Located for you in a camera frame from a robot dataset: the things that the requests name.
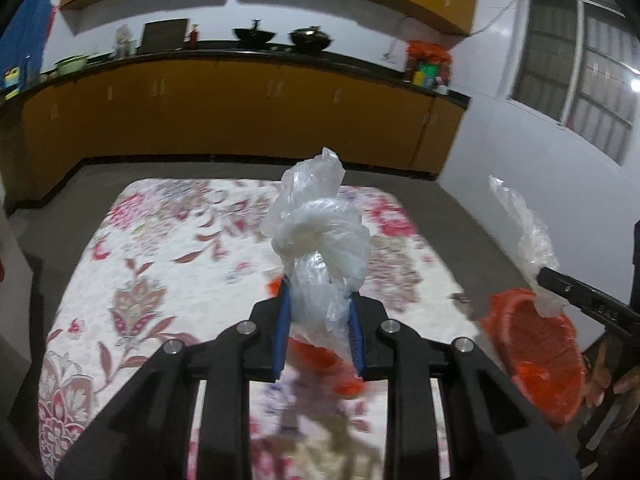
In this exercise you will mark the green basin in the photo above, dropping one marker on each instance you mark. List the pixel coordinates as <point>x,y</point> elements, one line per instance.
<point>71,65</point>

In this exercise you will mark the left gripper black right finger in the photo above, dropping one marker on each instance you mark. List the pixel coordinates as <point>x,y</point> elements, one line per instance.
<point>451,413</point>

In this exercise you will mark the red bag of items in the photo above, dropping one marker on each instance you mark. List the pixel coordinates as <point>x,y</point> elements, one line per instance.
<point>428,65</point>

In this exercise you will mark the blue hanging cloth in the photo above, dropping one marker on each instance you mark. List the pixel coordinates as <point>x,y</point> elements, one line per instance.
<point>24,39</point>

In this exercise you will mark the dark cutting board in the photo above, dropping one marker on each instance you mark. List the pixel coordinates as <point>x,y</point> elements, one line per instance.
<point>163,36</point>

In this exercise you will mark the glass jar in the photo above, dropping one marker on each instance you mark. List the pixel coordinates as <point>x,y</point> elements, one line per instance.
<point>125,45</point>

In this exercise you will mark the black wok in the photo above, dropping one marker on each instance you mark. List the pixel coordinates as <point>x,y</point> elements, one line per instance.
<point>253,35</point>
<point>310,39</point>

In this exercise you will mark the white cup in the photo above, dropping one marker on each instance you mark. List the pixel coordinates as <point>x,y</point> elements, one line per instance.
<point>442,89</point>

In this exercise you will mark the black wok right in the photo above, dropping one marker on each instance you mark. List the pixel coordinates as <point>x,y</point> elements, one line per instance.
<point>310,39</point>

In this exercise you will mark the floral tablecloth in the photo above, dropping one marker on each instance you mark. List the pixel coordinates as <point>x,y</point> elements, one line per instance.
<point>186,259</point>

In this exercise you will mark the yellow container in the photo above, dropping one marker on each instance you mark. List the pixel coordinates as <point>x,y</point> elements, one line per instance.
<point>12,80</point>

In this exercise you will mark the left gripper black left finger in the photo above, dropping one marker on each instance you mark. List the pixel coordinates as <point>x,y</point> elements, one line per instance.
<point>187,410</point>

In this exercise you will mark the knotted white plastic bag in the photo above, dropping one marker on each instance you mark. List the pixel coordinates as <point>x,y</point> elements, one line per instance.
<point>324,248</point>

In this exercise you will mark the black wok left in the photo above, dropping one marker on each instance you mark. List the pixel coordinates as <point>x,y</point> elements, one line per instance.
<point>253,35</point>

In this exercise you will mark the thin clear plastic bag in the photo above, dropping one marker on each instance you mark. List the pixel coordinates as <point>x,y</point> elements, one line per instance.
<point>535,249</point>

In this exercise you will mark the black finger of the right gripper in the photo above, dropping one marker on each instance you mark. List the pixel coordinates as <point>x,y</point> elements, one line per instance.
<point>621,320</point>

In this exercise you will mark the red bottle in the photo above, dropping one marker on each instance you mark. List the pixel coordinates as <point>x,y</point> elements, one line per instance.
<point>193,37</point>

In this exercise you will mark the red lined trash basket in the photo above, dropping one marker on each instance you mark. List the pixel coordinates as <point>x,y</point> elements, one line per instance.
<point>541,355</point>

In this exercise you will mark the window with grille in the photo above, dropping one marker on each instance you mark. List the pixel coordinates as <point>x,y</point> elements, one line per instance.
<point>577,64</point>

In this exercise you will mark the lower wooden kitchen cabinets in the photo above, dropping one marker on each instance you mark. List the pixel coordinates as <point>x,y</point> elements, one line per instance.
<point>230,103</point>

